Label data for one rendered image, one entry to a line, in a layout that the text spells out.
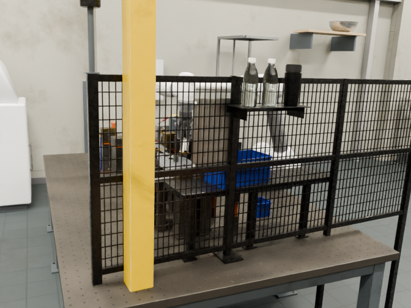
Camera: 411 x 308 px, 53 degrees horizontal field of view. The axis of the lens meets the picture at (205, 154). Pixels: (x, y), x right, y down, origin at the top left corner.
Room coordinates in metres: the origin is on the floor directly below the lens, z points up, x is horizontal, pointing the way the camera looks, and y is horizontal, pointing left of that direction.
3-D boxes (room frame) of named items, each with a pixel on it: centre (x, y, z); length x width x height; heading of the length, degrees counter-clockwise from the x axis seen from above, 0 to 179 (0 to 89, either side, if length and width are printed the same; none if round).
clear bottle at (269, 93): (1.78, -0.27, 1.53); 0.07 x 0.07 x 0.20
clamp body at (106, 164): (3.15, 0.79, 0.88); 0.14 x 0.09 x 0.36; 118
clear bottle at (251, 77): (1.73, -0.18, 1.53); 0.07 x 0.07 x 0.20
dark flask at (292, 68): (1.84, -0.37, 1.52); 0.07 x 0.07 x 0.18
